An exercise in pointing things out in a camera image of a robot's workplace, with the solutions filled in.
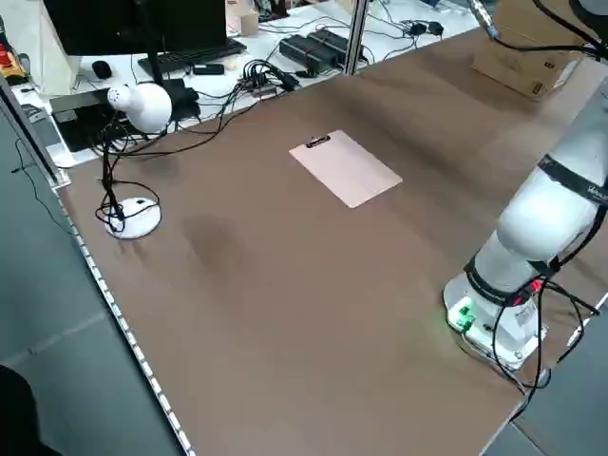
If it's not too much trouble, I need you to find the brown cardboard box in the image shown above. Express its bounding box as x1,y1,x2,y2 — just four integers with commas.
470,0,593,103

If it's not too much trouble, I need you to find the small cardboard box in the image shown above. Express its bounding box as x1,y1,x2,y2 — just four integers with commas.
238,11,260,38

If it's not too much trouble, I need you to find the black usb hub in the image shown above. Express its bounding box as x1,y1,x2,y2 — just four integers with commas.
241,59,301,99

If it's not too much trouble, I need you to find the black power supply unit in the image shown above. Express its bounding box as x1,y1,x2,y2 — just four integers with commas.
308,28,367,67
278,33,333,76

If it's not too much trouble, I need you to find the white desk lamp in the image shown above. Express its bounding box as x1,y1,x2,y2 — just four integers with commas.
94,84,173,240

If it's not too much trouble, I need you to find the black keyboard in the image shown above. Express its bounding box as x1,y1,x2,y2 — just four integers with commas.
137,37,248,67

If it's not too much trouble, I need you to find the black computer monitor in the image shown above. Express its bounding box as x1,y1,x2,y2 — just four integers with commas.
42,0,228,91

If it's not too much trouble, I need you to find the white paper bag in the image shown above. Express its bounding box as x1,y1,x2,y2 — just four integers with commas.
32,0,85,99

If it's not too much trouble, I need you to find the red emergency stop button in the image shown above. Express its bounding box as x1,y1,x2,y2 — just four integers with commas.
0,40,28,80

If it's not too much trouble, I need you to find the black lamp cable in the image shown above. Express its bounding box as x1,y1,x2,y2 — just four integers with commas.
102,89,267,158

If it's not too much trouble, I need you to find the aluminium frame post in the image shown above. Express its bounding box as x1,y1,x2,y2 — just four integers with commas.
342,0,371,77

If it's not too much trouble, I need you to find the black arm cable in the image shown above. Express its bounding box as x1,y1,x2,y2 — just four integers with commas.
491,222,602,398

